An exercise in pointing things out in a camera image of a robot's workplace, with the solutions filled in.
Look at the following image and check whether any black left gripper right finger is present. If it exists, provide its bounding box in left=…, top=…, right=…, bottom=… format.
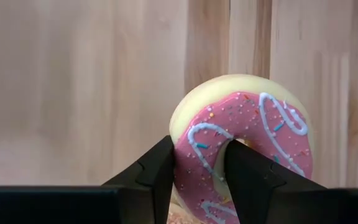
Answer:
left=224, top=138, right=328, bottom=224

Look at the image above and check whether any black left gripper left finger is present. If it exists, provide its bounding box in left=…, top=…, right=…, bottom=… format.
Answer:
left=104, top=135, right=176, bottom=224

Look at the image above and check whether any pink frosted toy donut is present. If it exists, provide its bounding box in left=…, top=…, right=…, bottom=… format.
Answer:
left=168, top=73, right=315, bottom=224

